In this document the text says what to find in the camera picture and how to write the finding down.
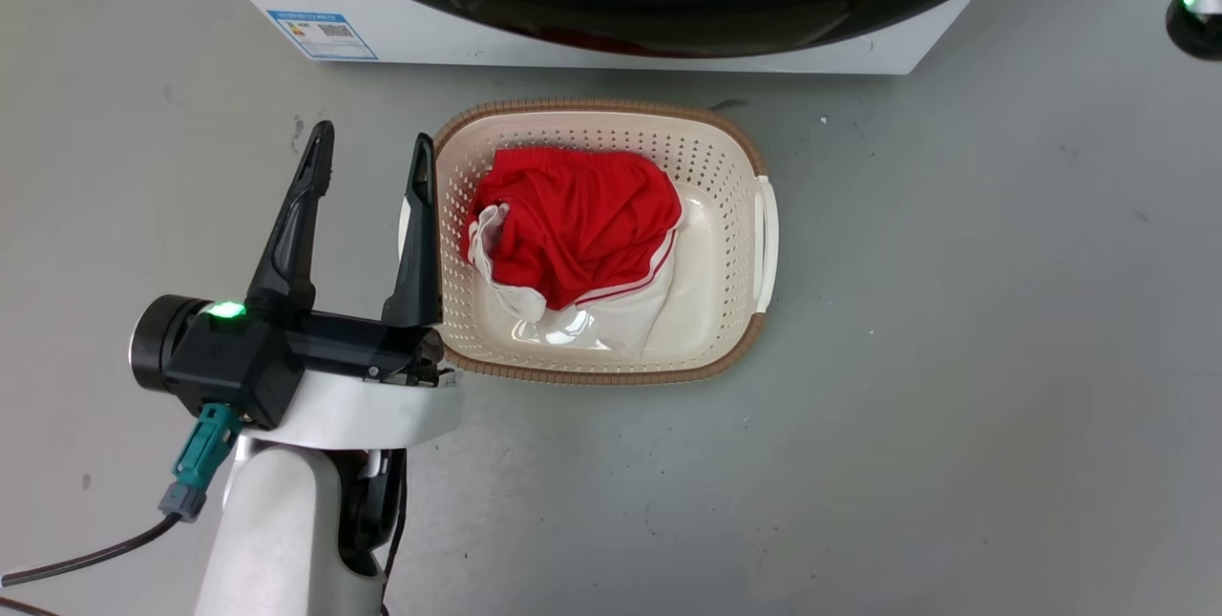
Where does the white washing machine body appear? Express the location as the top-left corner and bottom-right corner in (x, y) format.
(181, 0), (989, 76)

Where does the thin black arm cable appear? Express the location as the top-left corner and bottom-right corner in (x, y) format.
(378, 449), (410, 616)

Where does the blue white energy label sticker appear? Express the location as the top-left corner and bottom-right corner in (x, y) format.
(266, 10), (380, 62)

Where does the beige perforated laundry basket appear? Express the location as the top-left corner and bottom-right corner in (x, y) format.
(398, 98), (780, 387)

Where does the black cable with teal connector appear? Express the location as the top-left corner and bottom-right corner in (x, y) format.
(0, 403), (243, 589)

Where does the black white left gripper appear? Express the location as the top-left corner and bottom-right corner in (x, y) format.
(130, 120), (466, 452)

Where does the red sports garment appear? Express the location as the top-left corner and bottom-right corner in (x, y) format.
(461, 146), (685, 312)

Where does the white garment with red stripe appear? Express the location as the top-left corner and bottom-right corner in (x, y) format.
(465, 203), (678, 358)

